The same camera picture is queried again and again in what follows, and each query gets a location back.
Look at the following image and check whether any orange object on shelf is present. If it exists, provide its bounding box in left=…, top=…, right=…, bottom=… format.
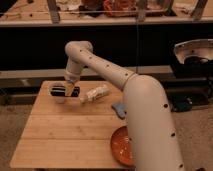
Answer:
left=103, top=0, right=136, bottom=17

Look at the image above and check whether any white plastic bottle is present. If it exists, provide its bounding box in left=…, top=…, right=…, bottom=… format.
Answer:
left=80, top=84, right=110, bottom=103

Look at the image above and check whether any orange ribbed plate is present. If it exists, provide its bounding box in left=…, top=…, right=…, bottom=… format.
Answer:
left=110, top=126, right=134, bottom=167

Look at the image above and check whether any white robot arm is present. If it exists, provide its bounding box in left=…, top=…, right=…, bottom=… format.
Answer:
left=65, top=41, right=185, bottom=171

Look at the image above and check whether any blue sponge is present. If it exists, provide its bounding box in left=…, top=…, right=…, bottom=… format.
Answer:
left=111, top=102, right=126, bottom=120

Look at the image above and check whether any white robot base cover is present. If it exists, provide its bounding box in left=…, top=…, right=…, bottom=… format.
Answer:
left=173, top=39, right=213, bottom=64

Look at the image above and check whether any wooden table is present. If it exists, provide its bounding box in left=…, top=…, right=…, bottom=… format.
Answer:
left=10, top=81, right=125, bottom=170

